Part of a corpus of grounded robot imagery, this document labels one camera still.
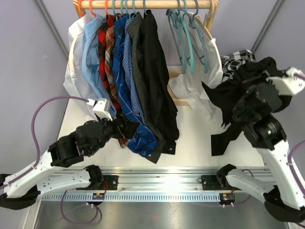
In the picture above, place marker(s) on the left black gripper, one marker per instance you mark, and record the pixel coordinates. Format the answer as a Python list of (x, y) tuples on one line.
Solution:
[(116, 124)]

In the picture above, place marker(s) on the black white checked shirt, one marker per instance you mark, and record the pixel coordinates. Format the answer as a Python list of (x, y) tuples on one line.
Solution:
[(231, 63)]

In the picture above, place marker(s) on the teal plastic hanger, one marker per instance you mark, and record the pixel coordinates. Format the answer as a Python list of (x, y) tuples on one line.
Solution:
[(187, 49)]

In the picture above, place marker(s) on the grey-blue plastic hanger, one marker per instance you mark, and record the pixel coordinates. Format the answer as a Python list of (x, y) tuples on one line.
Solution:
[(196, 34)]

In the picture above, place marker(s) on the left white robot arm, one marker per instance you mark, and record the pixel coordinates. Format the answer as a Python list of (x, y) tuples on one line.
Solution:
[(23, 189)]

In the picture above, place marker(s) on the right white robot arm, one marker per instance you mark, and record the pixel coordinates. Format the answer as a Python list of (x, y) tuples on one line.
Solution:
[(285, 200)]

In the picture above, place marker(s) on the blue striped shirt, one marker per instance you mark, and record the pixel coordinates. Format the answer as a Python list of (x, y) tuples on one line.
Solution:
[(143, 140)]

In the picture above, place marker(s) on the dark grey pinstripe shirt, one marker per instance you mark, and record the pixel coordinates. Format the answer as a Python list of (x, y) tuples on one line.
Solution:
[(133, 30)]

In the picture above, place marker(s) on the blue checked shirt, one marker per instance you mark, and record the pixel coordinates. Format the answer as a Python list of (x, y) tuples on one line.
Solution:
[(127, 66)]

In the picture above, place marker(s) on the white dress shirt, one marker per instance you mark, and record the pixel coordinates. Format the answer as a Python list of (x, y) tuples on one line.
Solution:
[(74, 83)]

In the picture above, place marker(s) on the light blue shirt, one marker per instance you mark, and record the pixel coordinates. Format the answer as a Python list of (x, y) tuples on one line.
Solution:
[(90, 64)]

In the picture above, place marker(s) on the tan red plaid shirt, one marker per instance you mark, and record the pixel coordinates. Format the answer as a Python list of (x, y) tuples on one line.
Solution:
[(110, 41)]

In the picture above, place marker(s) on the red black plaid shirt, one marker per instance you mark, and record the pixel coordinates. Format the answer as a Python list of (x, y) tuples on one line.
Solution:
[(102, 48)]

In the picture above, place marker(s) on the white t-shirt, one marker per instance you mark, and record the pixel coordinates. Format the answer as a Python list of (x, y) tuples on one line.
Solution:
[(189, 87)]

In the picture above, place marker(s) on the orange hanger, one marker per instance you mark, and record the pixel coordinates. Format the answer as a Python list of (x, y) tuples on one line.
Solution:
[(81, 11), (91, 8), (106, 7)]

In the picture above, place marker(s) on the wooden rack left leg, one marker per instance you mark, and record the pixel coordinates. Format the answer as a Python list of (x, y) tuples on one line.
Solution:
[(75, 5)]

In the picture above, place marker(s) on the wooden rack leg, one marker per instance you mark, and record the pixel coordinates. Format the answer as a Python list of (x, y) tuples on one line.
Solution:
[(75, 5), (207, 24)]

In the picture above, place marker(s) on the wooden rack right leg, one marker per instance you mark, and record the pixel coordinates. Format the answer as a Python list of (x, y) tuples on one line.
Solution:
[(207, 24)]

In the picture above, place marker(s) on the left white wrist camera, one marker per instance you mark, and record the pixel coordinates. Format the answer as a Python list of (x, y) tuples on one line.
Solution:
[(101, 108)]

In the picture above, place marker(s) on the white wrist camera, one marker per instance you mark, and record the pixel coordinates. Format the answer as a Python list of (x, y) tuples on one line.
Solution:
[(101, 108), (290, 84)]

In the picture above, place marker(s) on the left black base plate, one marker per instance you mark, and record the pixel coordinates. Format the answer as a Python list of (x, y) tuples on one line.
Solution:
[(110, 182)]

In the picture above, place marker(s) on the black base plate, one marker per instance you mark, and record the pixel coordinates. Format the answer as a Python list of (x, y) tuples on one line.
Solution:
[(213, 182), (110, 182)]

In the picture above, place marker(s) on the aluminium mounting rail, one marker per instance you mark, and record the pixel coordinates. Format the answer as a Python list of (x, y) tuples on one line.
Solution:
[(164, 180)]

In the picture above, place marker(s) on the slotted cable duct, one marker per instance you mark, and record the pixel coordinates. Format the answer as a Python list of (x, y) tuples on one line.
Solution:
[(134, 197)]

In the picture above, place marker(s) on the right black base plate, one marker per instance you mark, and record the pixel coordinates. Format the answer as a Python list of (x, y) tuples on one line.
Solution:
[(213, 182)]

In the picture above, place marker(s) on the wooden clothes rail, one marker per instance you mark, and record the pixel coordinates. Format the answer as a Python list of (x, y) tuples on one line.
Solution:
[(141, 4)]

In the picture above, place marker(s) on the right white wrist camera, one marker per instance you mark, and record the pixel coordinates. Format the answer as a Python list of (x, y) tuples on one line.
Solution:
[(290, 84)]

